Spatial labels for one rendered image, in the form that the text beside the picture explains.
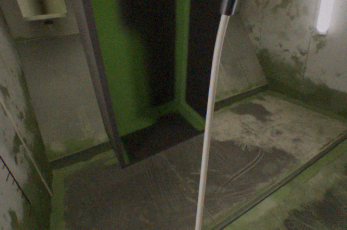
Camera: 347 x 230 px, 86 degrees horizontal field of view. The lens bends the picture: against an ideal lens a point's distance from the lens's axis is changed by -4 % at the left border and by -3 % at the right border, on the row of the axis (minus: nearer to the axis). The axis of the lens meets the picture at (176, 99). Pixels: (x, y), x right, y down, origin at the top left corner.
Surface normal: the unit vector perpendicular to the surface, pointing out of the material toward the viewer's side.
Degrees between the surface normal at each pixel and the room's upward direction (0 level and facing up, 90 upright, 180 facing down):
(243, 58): 57
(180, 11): 102
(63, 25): 90
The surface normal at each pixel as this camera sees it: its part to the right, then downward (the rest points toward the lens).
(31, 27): 0.48, 0.33
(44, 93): 0.36, -0.21
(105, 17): 0.51, 0.51
